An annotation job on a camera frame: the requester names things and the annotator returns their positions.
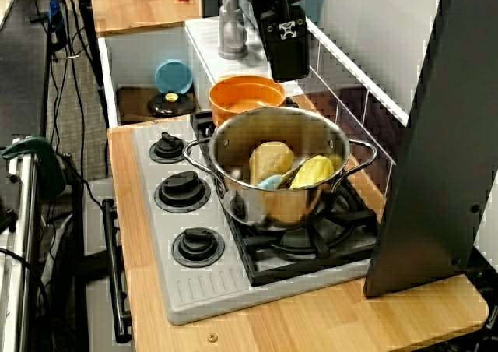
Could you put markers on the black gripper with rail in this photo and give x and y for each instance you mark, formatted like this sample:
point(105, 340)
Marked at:
point(286, 30)

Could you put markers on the orange plastic pot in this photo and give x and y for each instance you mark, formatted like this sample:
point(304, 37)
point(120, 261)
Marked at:
point(221, 104)

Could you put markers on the stainless steel pot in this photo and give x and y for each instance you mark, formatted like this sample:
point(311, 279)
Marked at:
point(288, 208)

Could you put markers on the black stove knob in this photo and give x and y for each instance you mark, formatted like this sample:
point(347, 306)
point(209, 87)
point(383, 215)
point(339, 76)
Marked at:
point(167, 147)
point(197, 247)
point(182, 190)

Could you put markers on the grey stove top panel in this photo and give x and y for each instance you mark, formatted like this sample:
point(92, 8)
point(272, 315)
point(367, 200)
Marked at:
point(202, 289)

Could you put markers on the grey toy faucet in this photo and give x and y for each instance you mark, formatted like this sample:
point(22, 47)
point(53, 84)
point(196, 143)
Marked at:
point(232, 36)

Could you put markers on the dark tile backsplash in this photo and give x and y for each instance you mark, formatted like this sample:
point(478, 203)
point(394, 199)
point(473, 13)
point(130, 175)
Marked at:
point(350, 106)

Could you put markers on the white sink unit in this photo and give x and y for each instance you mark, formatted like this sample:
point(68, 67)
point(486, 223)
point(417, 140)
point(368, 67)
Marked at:
point(198, 36)

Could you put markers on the tan toy bread roll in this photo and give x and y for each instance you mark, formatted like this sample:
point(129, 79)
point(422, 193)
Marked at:
point(270, 161)

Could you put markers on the yellow toy corn cob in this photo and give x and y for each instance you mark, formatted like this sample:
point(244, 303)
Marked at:
point(313, 171)

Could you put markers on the blue plastic plate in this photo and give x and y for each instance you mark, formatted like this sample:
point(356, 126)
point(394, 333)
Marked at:
point(173, 75)

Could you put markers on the light blue toy spatula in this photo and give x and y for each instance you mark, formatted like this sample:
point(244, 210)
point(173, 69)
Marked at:
point(270, 181)

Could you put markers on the dark lid with yellow knob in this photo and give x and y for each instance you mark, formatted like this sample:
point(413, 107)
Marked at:
point(163, 106)

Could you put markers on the black slanted side panel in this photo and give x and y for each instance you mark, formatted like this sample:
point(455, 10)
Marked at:
point(428, 173)

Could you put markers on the black burner grate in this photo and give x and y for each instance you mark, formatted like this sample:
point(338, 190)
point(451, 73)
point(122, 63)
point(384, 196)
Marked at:
point(311, 266)

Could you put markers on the blue plug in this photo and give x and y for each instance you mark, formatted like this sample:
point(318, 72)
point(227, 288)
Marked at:
point(54, 15)

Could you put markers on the white oven door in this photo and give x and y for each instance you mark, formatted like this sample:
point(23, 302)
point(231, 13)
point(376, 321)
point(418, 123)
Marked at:
point(93, 227)

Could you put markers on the wooden kitchen countertop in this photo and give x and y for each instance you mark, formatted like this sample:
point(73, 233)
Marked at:
point(311, 321)

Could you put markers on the green clamp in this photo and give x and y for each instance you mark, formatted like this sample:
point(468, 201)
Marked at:
point(46, 161)

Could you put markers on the white flat panel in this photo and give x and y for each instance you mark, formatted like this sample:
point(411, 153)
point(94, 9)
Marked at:
point(4, 9)

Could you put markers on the silver metal frame rail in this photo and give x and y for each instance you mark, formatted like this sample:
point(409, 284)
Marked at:
point(21, 250)

